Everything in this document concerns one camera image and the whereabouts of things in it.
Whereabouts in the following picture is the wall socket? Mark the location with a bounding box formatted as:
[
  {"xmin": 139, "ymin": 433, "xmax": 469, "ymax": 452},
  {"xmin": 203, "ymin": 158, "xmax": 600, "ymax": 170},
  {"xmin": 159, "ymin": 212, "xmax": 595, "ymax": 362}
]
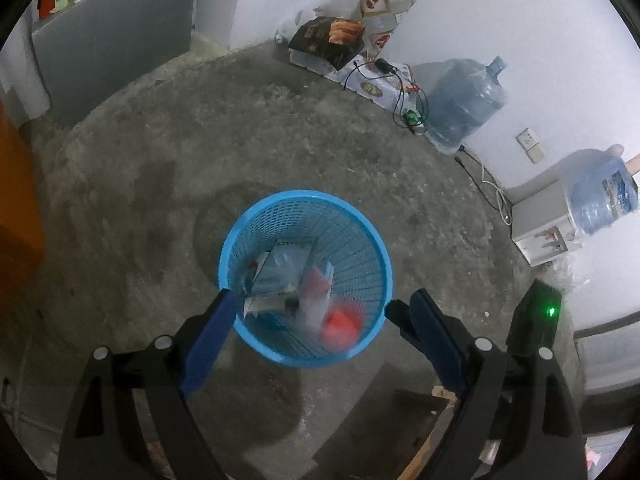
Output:
[{"xmin": 516, "ymin": 129, "xmax": 547, "ymax": 163}]

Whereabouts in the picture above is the white cardboard box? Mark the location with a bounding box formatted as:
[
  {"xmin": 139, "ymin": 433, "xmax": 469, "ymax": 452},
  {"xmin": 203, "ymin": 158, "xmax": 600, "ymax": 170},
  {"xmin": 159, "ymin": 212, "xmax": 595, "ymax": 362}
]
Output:
[{"xmin": 289, "ymin": 49, "xmax": 416, "ymax": 109}]

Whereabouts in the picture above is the patterned wall panel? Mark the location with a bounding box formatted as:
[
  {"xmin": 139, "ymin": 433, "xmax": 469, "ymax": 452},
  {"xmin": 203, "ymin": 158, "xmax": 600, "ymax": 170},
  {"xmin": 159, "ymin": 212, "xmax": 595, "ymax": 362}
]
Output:
[{"xmin": 356, "ymin": 0, "xmax": 447, "ymax": 58}]

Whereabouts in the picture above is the black floor cable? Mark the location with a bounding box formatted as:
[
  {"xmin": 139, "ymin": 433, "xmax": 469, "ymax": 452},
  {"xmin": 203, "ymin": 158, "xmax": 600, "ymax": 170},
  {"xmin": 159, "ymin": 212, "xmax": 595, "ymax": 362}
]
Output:
[{"xmin": 454, "ymin": 144, "xmax": 503, "ymax": 208}]

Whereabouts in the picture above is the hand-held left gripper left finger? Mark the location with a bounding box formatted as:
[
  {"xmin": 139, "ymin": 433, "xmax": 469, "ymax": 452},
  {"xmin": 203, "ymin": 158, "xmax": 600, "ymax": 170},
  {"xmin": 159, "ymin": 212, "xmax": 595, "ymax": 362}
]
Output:
[{"xmin": 56, "ymin": 288, "xmax": 241, "ymax": 480}]

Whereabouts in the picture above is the white curtain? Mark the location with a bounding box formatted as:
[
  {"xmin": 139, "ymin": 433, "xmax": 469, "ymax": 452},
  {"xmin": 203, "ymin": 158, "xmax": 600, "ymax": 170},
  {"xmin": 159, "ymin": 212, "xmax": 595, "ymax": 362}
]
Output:
[{"xmin": 0, "ymin": 50, "xmax": 51, "ymax": 126}]

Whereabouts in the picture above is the grey cabinet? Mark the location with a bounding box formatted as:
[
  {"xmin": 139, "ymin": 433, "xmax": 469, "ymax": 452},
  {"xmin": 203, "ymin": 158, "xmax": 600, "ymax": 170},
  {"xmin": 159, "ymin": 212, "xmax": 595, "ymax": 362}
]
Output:
[{"xmin": 30, "ymin": 0, "xmax": 207, "ymax": 128}]

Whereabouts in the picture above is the black charger with cable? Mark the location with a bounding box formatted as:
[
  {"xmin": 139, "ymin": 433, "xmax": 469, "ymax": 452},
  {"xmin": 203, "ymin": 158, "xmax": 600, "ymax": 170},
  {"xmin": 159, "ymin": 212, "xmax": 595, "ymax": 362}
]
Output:
[{"xmin": 342, "ymin": 58, "xmax": 431, "ymax": 133}]

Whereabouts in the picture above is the clear plastic bag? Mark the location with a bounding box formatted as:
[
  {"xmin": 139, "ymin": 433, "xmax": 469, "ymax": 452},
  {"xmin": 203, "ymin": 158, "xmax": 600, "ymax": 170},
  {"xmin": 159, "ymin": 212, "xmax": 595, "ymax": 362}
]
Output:
[{"xmin": 547, "ymin": 255, "xmax": 591, "ymax": 296}]

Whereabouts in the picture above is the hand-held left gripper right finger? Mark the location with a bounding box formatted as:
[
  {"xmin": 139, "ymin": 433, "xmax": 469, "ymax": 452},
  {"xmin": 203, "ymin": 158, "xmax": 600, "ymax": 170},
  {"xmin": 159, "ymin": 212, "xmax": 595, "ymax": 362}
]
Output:
[{"xmin": 385, "ymin": 288, "xmax": 586, "ymax": 480}]

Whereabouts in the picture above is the white water dispenser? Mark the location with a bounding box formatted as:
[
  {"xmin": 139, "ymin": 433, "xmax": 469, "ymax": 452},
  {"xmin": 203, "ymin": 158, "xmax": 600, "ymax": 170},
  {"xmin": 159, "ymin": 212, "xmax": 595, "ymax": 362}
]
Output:
[{"xmin": 510, "ymin": 180, "xmax": 585, "ymax": 267}]

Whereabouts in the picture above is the white plastic bag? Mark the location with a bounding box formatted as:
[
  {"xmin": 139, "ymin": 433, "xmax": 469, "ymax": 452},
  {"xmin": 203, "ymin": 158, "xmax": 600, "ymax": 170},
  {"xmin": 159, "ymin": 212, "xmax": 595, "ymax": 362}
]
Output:
[{"xmin": 275, "ymin": 7, "xmax": 326, "ymax": 47}]

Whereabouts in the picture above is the labelled blue water jug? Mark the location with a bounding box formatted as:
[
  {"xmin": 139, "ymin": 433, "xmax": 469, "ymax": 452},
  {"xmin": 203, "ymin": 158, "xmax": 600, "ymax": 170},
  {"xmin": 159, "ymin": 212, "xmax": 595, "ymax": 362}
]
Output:
[{"xmin": 564, "ymin": 149, "xmax": 640, "ymax": 236}]

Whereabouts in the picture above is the black snack box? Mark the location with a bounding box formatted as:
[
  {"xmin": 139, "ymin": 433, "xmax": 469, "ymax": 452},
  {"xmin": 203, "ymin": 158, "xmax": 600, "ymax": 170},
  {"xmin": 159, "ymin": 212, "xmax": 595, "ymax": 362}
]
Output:
[{"xmin": 288, "ymin": 16, "xmax": 367, "ymax": 72}]

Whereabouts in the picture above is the red plastic cap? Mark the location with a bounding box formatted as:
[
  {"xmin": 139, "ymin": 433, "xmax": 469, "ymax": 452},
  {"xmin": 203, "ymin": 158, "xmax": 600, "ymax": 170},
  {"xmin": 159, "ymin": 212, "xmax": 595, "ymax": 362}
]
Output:
[{"xmin": 322, "ymin": 307, "xmax": 363, "ymax": 352}]

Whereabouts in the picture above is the clear plastic wrapper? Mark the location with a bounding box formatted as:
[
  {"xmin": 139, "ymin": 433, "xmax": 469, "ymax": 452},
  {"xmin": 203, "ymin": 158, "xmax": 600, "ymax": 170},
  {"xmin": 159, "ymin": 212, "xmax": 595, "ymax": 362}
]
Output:
[{"xmin": 295, "ymin": 262, "xmax": 335, "ymax": 333}]

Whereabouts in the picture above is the pale plastic packet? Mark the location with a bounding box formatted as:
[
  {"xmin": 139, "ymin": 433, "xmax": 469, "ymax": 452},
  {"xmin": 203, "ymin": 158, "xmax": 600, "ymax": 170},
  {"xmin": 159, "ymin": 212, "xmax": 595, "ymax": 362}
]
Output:
[{"xmin": 250, "ymin": 240, "xmax": 318, "ymax": 296}]

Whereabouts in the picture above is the white floor cable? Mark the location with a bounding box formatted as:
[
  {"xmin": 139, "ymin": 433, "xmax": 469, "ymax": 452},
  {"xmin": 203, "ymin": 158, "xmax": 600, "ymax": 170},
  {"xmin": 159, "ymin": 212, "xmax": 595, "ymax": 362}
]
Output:
[{"xmin": 480, "ymin": 160, "xmax": 515, "ymax": 226}]

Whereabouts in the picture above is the blue plastic mesh basket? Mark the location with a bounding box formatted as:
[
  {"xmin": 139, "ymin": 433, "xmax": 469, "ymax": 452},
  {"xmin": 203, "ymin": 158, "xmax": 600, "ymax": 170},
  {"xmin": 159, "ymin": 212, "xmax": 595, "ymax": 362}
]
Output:
[{"xmin": 218, "ymin": 190, "xmax": 393, "ymax": 368}]

